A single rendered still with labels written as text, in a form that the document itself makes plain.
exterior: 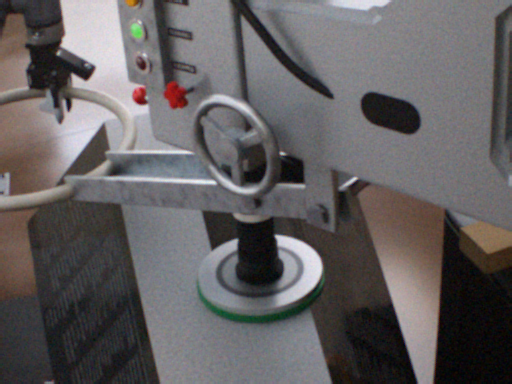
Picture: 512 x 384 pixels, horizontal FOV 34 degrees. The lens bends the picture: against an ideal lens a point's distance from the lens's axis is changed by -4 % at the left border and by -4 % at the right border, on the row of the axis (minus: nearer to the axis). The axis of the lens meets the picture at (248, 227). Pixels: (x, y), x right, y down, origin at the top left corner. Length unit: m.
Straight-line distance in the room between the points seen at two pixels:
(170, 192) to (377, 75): 0.55
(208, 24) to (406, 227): 2.12
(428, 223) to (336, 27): 2.22
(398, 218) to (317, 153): 2.11
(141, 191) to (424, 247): 1.72
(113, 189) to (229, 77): 0.49
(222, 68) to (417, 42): 0.31
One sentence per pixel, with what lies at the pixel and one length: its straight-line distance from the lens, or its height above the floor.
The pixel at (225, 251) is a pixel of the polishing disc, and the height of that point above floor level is 0.90.
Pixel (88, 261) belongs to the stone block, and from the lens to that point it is 1.79.
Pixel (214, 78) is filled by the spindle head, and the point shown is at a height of 1.31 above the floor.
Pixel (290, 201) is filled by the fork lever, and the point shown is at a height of 1.11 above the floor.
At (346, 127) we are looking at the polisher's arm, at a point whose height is 1.29.
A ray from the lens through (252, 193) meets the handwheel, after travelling 1.15.
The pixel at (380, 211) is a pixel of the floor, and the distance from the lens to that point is 3.26.
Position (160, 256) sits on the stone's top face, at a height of 0.87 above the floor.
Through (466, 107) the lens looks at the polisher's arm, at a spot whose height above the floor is 1.36.
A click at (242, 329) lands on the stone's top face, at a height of 0.87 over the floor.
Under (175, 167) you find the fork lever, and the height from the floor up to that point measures 1.00.
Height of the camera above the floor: 1.79
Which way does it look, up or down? 34 degrees down
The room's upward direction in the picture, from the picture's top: 6 degrees counter-clockwise
